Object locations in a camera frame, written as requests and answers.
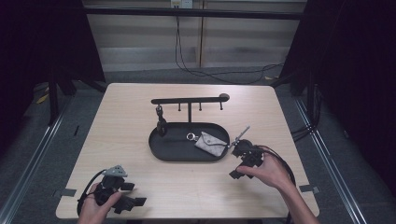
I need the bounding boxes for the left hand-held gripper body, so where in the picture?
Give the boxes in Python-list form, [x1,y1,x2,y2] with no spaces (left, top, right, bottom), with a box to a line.
[92,165,129,208]

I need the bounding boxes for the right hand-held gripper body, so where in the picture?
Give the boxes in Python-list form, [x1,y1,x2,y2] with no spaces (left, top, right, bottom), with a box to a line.
[230,125,265,171]

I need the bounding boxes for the grey key pouch with ring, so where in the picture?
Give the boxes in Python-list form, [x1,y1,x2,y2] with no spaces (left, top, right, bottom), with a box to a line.
[186,131,229,157]

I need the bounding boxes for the black key stand with tray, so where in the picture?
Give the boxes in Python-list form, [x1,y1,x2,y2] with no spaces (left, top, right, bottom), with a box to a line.
[148,92,231,163]

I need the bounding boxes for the black car key with clip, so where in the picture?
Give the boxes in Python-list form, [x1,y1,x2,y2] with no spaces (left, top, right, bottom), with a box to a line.
[155,105,169,138]

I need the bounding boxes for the person's right hand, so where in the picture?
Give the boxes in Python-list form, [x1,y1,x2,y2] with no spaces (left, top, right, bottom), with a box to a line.
[235,153,295,191]

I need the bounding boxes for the person's left hand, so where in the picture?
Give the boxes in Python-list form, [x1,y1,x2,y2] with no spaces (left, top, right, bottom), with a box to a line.
[78,183,123,224]

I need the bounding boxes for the grey tape strip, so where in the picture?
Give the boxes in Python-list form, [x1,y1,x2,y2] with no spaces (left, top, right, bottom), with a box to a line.
[60,188,78,198]
[299,184,320,194]

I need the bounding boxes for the black stand leg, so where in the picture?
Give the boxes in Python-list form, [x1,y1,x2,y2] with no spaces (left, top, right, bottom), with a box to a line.
[47,69,61,127]

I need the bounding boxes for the yellow floor tape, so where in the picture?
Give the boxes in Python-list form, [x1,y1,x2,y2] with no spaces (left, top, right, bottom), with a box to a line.
[35,92,50,105]

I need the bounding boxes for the black curtain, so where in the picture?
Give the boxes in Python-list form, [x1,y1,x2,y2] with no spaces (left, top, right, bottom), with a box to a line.
[0,0,106,157]
[278,0,396,197]

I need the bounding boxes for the left hand-held gripper cable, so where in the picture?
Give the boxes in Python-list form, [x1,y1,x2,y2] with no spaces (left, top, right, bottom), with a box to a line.
[77,169,107,217]

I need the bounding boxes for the hand-held gripper cable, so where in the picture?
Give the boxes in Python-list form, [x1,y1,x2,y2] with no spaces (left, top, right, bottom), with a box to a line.
[261,145,297,224]
[77,169,107,217]

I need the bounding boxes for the right hand-held gripper cable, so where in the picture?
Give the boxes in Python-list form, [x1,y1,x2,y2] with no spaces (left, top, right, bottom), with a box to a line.
[261,145,297,224]

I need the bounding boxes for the bundle of black floor cables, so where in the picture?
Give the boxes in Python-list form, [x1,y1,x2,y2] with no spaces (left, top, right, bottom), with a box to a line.
[290,83,322,143]

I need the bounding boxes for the metal floor rail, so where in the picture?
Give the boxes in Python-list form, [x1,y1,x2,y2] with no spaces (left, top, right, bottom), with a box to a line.
[0,101,74,224]
[293,97,373,224]

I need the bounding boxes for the black wall cable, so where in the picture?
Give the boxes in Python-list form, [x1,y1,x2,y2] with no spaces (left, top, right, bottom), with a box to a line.
[175,16,285,86]

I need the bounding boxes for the black horizontal frame bar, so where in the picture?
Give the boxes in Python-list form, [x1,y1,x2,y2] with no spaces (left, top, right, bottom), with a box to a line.
[82,7,305,21]

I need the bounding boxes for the white wall socket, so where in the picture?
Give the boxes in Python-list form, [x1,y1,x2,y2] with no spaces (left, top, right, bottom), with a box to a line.
[170,0,194,9]

